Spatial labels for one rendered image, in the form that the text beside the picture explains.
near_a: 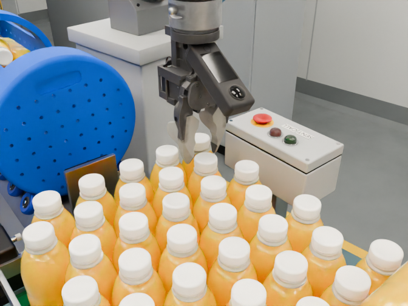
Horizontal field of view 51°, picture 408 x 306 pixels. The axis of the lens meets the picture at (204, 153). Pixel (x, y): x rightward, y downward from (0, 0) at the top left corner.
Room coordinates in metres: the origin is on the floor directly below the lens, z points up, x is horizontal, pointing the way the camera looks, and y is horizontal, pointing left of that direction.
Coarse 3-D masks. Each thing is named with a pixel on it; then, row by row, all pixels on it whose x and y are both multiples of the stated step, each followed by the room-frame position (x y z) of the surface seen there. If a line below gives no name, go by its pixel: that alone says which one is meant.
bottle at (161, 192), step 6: (180, 186) 0.55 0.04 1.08; (156, 192) 0.55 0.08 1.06; (162, 192) 0.54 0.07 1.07; (168, 192) 0.54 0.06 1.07; (180, 192) 0.54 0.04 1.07; (186, 192) 0.55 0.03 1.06; (156, 198) 0.54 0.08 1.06; (162, 198) 0.53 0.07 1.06; (156, 204) 0.54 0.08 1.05; (162, 204) 0.53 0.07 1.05; (192, 204) 0.55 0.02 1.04; (156, 210) 0.53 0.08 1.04; (162, 210) 0.53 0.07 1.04
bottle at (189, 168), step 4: (208, 148) 0.67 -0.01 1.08; (196, 152) 0.65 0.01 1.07; (200, 152) 0.65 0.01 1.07; (212, 152) 0.67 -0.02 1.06; (192, 160) 0.65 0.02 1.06; (184, 164) 0.66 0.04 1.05; (188, 164) 0.65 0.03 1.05; (192, 164) 0.64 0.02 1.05; (184, 168) 0.65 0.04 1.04; (188, 168) 0.65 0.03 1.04; (192, 168) 0.64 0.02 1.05; (188, 172) 0.64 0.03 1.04; (188, 176) 0.64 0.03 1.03
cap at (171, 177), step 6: (168, 168) 0.57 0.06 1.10; (174, 168) 0.57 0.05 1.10; (162, 174) 0.55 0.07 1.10; (168, 174) 0.55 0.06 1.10; (174, 174) 0.55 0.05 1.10; (180, 174) 0.55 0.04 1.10; (162, 180) 0.54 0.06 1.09; (168, 180) 0.54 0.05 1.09; (174, 180) 0.54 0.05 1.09; (180, 180) 0.54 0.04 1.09; (162, 186) 0.54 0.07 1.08; (168, 186) 0.54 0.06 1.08; (174, 186) 0.54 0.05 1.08
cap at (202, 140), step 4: (196, 136) 0.68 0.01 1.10; (200, 136) 0.68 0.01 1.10; (204, 136) 0.68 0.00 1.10; (208, 136) 0.67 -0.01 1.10; (196, 140) 0.66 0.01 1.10; (200, 140) 0.66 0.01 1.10; (204, 140) 0.66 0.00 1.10; (208, 140) 0.66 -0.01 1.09; (196, 144) 0.65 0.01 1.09; (200, 144) 0.65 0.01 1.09; (204, 144) 0.65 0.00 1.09; (208, 144) 0.66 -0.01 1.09; (196, 148) 0.65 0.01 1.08; (200, 148) 0.65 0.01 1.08; (204, 148) 0.65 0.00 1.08
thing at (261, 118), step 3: (258, 114) 0.73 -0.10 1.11; (261, 114) 0.73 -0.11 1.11; (264, 114) 0.73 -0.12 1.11; (267, 114) 0.73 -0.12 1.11; (255, 117) 0.72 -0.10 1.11; (258, 117) 0.72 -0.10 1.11; (261, 117) 0.72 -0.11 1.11; (264, 117) 0.72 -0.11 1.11; (267, 117) 0.72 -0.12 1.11; (270, 117) 0.72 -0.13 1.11; (255, 120) 0.71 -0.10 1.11; (258, 120) 0.71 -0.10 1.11; (261, 120) 0.71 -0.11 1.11; (264, 120) 0.71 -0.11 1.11; (267, 120) 0.71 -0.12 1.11; (270, 120) 0.71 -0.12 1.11; (261, 123) 0.71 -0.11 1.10; (264, 123) 0.71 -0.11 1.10
